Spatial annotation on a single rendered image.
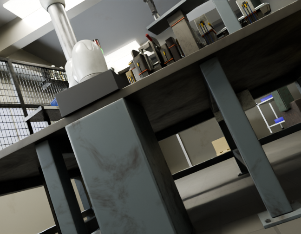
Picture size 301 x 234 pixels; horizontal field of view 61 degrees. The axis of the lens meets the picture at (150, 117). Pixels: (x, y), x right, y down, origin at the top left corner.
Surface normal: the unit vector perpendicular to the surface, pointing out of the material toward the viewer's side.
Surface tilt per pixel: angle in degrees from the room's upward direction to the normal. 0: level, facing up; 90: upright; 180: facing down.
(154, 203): 90
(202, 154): 90
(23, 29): 90
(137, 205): 90
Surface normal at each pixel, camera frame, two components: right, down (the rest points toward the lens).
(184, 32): -0.50, 0.02
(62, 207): -0.26, -0.10
